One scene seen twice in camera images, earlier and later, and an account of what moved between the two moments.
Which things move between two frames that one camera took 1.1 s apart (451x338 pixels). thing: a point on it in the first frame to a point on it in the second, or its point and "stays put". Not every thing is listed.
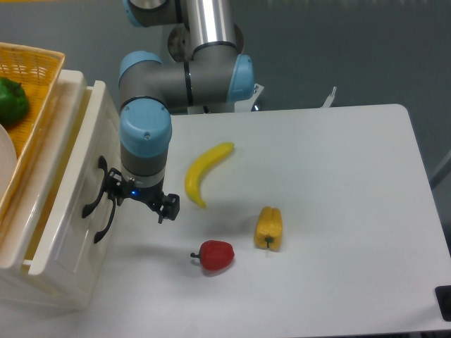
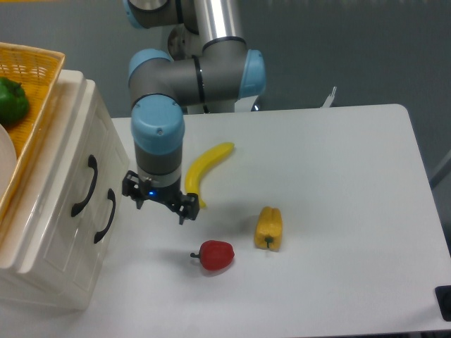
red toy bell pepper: (215, 254) stays put
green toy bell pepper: (14, 101) stays put
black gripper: (153, 197) to (170, 196)
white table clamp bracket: (329, 100) stays put
